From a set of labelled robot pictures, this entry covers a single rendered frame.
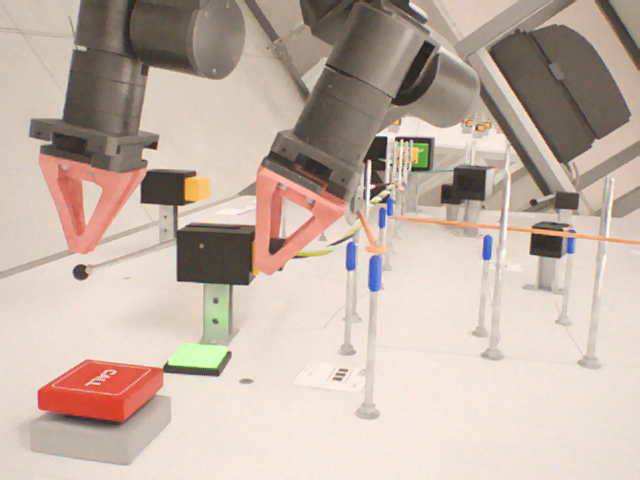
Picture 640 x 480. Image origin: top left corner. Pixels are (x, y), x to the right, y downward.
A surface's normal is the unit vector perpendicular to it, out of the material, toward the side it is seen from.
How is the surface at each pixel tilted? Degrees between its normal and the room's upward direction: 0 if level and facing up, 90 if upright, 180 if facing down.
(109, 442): 90
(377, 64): 77
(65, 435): 90
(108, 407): 90
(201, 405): 54
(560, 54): 90
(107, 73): 73
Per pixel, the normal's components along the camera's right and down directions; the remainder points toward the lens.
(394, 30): 0.18, 0.31
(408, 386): 0.04, -0.98
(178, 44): -0.52, 0.46
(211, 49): 0.85, 0.27
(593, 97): -0.19, 0.19
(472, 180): -0.43, 0.15
